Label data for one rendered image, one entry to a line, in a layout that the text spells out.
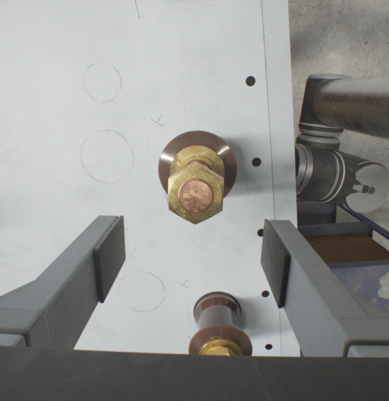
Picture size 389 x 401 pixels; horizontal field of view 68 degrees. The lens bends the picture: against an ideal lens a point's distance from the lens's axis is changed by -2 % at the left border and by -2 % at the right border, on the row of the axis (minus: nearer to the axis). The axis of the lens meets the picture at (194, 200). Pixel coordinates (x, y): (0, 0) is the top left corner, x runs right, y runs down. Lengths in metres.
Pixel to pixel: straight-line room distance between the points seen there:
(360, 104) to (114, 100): 0.39
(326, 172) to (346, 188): 0.06
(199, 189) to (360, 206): 0.48
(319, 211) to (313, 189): 1.31
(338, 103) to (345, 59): 1.37
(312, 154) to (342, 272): 0.67
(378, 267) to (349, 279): 0.11
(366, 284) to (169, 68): 1.04
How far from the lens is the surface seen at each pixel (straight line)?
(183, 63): 0.44
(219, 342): 0.45
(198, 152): 0.33
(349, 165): 0.64
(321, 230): 1.51
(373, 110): 0.53
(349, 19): 2.04
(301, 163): 0.57
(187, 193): 0.24
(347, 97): 0.62
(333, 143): 0.79
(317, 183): 0.59
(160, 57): 0.45
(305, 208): 1.87
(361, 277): 1.23
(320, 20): 1.98
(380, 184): 0.68
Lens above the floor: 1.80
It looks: 73 degrees down
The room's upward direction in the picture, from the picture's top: 176 degrees counter-clockwise
